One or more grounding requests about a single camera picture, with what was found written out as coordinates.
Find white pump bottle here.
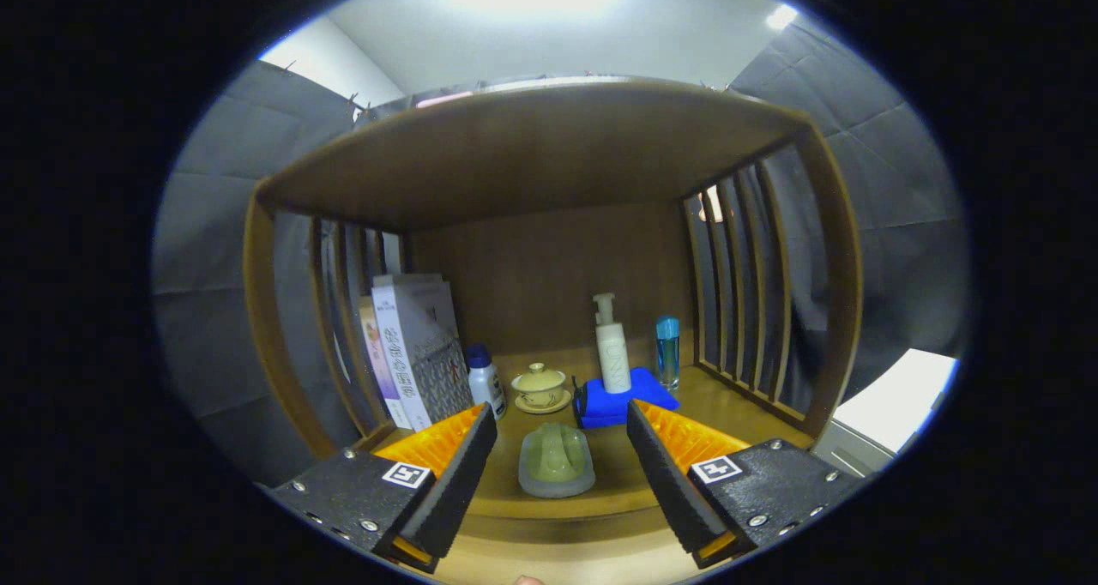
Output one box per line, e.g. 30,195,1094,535
593,292,632,395

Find white book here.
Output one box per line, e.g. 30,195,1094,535
371,274,475,432

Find purple book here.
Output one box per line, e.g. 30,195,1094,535
359,296,411,430

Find blue tumbler bottle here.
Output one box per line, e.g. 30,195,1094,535
656,316,681,390

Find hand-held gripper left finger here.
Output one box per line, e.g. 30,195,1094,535
262,401,498,575

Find wooden countertop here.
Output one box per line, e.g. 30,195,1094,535
369,345,816,534

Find white drawer unit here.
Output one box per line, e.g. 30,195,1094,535
811,348,959,479

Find black backdrop cloth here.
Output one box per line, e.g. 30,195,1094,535
153,15,970,487

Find pale green ceramic ornament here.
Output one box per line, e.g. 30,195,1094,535
518,422,596,498

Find brown wooden cabinet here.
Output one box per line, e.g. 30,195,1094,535
243,77,863,585

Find blue folded cloth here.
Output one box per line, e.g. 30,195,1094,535
573,367,680,430

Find white bottle blue cap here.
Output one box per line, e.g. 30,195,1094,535
466,343,508,420

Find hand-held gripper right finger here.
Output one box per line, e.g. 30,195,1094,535
626,399,863,569

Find yellow lidded teacup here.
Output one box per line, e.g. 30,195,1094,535
511,363,573,415

